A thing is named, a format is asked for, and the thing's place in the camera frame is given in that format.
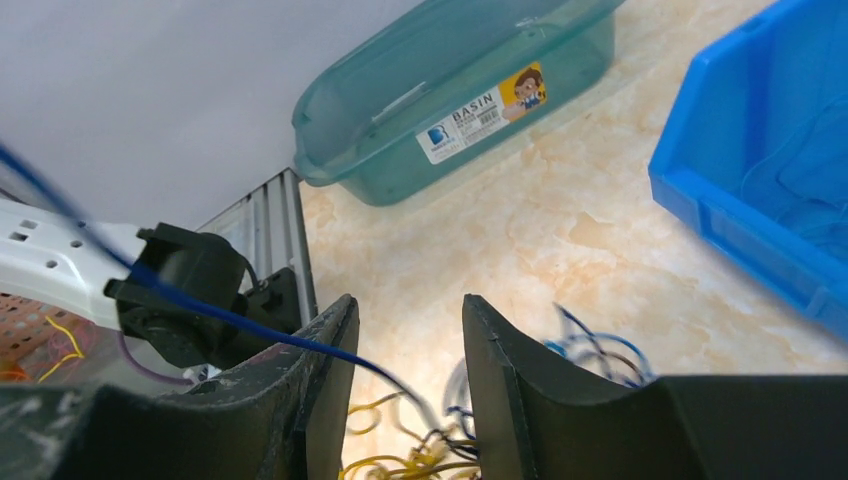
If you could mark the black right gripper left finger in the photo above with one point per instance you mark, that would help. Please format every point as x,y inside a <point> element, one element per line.
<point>279,415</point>

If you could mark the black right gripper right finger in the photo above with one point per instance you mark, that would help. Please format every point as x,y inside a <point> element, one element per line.
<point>538,416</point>

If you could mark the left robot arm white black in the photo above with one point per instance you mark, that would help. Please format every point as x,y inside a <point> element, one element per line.
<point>44,258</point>

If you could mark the orange perforated basket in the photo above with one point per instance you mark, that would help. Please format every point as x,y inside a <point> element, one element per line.
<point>41,342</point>

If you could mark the blue plastic divided bin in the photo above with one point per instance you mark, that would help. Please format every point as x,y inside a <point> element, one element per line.
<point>753,157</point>

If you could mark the teal translucent plastic basin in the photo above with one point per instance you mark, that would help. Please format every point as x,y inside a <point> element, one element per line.
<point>443,84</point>

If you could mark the aluminium frame post left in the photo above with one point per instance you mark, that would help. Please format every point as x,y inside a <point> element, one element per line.
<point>267,227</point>

